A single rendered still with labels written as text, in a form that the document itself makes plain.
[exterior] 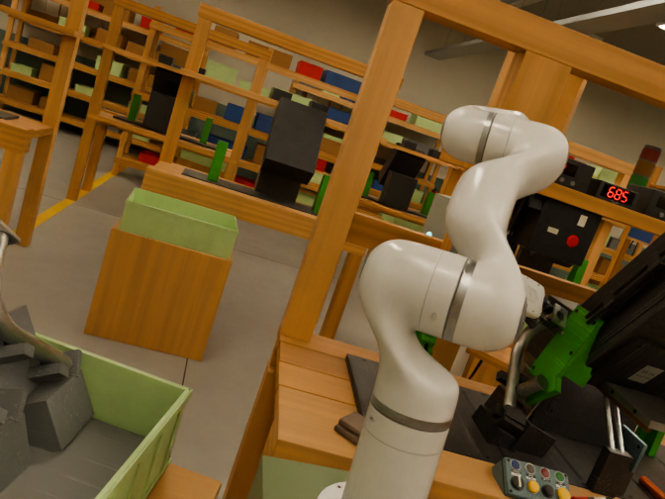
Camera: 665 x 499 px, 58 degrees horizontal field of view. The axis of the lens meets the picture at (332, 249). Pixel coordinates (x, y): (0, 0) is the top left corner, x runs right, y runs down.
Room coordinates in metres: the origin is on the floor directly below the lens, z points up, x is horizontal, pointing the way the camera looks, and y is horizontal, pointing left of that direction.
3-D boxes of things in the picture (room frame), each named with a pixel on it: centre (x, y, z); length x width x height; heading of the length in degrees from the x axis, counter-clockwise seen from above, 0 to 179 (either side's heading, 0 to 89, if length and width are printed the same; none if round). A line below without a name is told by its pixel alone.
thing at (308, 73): (8.23, 1.64, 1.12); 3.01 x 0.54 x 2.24; 103
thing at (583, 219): (1.70, -0.57, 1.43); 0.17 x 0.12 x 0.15; 98
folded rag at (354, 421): (1.17, -0.19, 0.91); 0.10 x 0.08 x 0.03; 59
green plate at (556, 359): (1.44, -0.65, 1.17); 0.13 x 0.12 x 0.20; 98
